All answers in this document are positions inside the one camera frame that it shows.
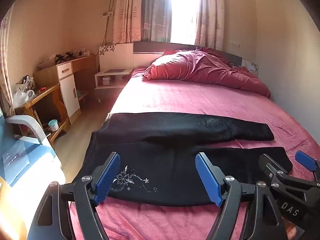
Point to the teal bucket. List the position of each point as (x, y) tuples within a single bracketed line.
[(53, 125)]

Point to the white power strip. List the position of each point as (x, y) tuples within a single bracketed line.
[(82, 53)]

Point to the wooden side table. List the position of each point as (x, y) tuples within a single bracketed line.
[(47, 97)]

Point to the pink patterned window curtain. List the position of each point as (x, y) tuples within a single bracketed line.
[(126, 12), (208, 15)]

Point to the woven basket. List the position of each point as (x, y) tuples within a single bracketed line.
[(47, 62)]

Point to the clear plastic bag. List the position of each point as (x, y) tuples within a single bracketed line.
[(22, 96)]

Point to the white nightstand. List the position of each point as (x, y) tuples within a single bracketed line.
[(107, 87)]

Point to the dark tablet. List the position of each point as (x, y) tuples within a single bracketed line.
[(113, 71)]

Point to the person's right hand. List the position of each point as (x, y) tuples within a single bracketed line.
[(291, 231)]

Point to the red tool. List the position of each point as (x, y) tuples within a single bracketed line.
[(42, 88)]

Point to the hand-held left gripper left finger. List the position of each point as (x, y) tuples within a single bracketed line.
[(106, 177)]

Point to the black pants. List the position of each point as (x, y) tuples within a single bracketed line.
[(175, 160)]

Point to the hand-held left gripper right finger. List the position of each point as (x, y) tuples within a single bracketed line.
[(208, 180)]

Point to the bed with pink sheet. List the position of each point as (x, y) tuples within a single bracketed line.
[(187, 97)]

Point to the pink checked side curtain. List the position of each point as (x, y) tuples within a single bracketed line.
[(5, 80)]

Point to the white wall socket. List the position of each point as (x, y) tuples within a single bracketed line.
[(235, 42)]

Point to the flat clear plastic sleeve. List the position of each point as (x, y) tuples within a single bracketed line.
[(15, 158)]

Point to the white panel with flower decal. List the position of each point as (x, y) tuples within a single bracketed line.
[(117, 55), (252, 67)]

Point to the blue and grey armchair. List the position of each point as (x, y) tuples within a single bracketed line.
[(37, 160)]

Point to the grey sheer curtain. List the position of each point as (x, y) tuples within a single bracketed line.
[(155, 12)]

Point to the red duvet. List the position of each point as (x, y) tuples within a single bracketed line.
[(200, 67)]

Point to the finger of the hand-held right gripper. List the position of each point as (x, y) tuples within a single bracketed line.
[(306, 161), (268, 163)]

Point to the white wall switch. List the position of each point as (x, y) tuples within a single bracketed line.
[(108, 13)]

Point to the wooden desk with white cabinet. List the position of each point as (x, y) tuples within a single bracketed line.
[(70, 92)]

